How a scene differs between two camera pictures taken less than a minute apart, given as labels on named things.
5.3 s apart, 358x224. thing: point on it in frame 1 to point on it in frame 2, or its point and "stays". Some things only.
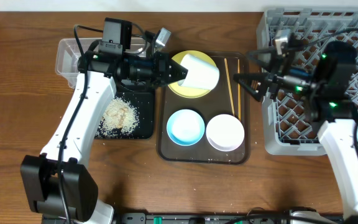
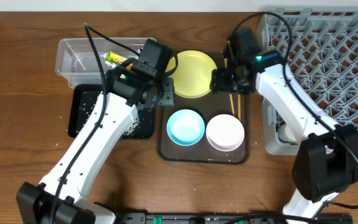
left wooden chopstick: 227,70 stays
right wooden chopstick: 238,91 stays
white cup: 201,74 to 284,135
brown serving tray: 229,97 stays
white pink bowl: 225,132 stays
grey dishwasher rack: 288,127 stays
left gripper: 161,69 to 168,92
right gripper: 270,80 to 220,82
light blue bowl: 185,127 stays
